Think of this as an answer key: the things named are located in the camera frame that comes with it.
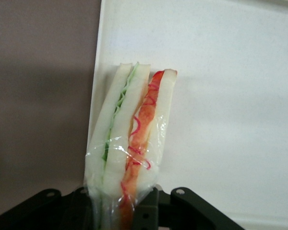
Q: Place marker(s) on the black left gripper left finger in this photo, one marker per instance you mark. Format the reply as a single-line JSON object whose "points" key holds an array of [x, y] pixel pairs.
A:
{"points": [[45, 210]]}

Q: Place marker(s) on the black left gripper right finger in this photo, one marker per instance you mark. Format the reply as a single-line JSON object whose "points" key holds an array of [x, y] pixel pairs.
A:
{"points": [[187, 210]]}

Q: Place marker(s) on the plastic-wrapped triangle sandwich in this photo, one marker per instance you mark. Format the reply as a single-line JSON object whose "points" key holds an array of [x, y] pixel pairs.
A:
{"points": [[124, 134]]}

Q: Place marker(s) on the white rectangular plastic tray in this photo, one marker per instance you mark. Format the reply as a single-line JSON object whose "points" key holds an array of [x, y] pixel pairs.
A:
{"points": [[225, 100]]}

